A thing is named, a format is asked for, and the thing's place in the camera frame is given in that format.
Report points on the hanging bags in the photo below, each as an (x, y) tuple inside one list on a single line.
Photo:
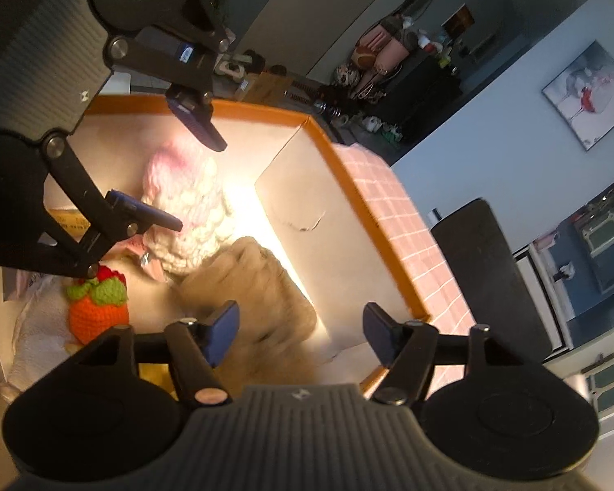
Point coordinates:
[(383, 56)]

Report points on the brown cardboard carton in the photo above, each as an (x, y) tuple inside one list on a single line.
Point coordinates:
[(268, 87)]

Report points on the dark framed picture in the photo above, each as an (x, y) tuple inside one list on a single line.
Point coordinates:
[(458, 20)]

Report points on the brown knitted cloth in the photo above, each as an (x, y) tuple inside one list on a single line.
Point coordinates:
[(256, 291)]

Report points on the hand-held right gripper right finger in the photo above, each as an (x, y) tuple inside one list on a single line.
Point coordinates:
[(383, 335)]

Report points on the wine glass wall picture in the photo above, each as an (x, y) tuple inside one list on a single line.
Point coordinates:
[(588, 92)]

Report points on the orange crocheted fruit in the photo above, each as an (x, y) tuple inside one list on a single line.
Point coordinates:
[(94, 317)]

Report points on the white towel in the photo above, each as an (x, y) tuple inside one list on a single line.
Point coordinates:
[(41, 337)]

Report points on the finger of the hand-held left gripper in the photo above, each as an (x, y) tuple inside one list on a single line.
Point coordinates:
[(199, 122), (148, 212)]

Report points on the orange cardboard box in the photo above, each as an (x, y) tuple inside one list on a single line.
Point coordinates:
[(297, 199)]

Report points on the white vanity cabinet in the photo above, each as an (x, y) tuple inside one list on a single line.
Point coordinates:
[(542, 307)]

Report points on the wall mirror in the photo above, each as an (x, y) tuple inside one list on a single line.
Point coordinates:
[(609, 235)]

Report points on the black chair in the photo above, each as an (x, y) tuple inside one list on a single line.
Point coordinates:
[(491, 276)]

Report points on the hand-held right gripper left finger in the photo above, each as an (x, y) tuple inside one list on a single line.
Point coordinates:
[(221, 335)]

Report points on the faucet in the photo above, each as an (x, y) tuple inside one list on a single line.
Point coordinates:
[(565, 271)]

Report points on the dark cabinet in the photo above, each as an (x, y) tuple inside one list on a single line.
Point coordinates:
[(419, 102)]

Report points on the pink white knitted piece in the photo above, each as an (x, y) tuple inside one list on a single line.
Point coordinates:
[(184, 194)]

